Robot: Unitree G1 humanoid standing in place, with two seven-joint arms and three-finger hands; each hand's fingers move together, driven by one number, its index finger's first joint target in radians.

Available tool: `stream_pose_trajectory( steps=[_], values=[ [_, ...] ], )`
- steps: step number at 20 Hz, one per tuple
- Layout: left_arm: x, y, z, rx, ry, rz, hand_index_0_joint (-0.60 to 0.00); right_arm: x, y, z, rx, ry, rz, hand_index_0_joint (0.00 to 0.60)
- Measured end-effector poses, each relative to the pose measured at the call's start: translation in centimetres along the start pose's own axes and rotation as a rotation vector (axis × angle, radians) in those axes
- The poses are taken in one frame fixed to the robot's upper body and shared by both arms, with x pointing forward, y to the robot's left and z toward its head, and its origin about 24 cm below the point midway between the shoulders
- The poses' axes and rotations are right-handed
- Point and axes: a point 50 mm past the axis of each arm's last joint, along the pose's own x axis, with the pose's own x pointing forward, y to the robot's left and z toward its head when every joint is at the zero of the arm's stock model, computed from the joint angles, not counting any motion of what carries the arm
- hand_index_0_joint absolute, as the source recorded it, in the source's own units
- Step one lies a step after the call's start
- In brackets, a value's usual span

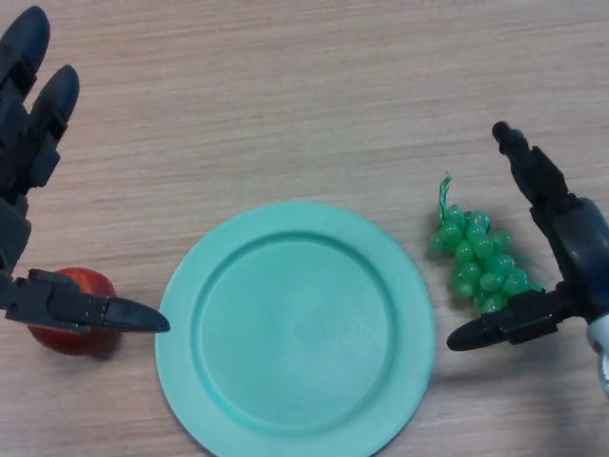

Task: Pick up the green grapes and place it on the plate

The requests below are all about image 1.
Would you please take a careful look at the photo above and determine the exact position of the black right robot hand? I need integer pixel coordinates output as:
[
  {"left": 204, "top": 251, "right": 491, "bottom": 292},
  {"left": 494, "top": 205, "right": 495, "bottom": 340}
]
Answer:
[{"left": 446, "top": 121, "right": 609, "bottom": 352}]

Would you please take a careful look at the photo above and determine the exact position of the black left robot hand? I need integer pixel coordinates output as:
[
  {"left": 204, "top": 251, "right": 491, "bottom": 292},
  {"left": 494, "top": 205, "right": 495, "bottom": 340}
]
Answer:
[{"left": 0, "top": 5, "right": 171, "bottom": 336}]

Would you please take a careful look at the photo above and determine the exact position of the green grape bunch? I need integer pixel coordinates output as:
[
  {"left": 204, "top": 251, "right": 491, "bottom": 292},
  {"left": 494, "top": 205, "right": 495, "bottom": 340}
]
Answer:
[{"left": 427, "top": 172, "right": 547, "bottom": 315}]

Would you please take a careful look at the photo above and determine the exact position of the green round plate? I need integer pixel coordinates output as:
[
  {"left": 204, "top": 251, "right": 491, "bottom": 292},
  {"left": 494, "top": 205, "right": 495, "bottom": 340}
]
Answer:
[{"left": 154, "top": 200, "right": 436, "bottom": 457}]

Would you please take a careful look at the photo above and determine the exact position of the red apple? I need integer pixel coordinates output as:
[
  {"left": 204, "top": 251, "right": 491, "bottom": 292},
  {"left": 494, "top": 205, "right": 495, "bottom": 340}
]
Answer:
[{"left": 26, "top": 268, "right": 118, "bottom": 359}]

